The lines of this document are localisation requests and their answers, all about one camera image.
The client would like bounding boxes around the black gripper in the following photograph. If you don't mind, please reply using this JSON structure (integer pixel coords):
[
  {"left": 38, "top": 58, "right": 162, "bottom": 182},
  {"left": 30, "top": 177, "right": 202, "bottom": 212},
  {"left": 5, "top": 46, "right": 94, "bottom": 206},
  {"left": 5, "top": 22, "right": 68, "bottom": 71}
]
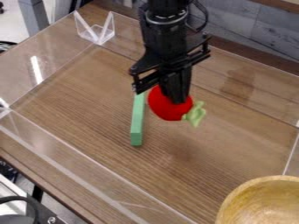
[{"left": 129, "top": 11, "right": 210, "bottom": 104}]

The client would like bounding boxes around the red plush fruit green stem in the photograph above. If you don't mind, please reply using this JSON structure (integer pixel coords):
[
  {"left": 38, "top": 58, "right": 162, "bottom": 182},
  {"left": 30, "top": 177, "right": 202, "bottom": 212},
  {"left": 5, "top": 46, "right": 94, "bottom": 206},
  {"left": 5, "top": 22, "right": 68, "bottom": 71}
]
[{"left": 146, "top": 86, "right": 206, "bottom": 127}]

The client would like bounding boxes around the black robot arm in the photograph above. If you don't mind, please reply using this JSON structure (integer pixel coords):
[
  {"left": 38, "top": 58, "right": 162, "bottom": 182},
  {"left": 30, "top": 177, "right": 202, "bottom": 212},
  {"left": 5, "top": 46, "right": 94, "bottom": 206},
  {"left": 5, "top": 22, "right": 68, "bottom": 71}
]
[{"left": 129, "top": 0, "right": 210, "bottom": 104}]

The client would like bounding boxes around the green rectangular block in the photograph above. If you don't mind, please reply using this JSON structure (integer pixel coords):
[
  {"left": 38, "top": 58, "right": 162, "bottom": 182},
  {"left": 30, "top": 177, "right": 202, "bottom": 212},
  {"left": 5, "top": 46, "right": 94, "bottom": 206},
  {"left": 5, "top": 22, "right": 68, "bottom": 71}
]
[{"left": 129, "top": 94, "right": 145, "bottom": 146}]

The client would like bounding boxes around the wooden bowl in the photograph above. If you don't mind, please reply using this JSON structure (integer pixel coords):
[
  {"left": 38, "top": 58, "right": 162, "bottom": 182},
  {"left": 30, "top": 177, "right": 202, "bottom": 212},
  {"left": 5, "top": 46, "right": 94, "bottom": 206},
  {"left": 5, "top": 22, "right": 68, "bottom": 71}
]
[{"left": 214, "top": 175, "right": 299, "bottom": 224}]

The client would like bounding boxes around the black equipment with screw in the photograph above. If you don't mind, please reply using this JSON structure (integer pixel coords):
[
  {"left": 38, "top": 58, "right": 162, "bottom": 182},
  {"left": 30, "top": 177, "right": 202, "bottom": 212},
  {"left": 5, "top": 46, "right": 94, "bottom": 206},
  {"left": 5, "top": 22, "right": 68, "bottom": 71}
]
[{"left": 25, "top": 195, "right": 68, "bottom": 224}]

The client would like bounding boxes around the clear acrylic corner bracket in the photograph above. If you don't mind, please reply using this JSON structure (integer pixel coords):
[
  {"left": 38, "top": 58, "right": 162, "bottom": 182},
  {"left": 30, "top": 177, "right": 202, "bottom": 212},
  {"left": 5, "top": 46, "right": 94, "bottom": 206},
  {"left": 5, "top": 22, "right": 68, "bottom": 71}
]
[{"left": 73, "top": 10, "right": 116, "bottom": 46}]

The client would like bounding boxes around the black cable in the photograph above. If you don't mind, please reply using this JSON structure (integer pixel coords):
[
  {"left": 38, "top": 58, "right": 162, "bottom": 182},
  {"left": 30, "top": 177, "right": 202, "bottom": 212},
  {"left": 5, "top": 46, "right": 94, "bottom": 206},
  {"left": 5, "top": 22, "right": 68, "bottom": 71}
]
[{"left": 0, "top": 197, "right": 40, "bottom": 224}]

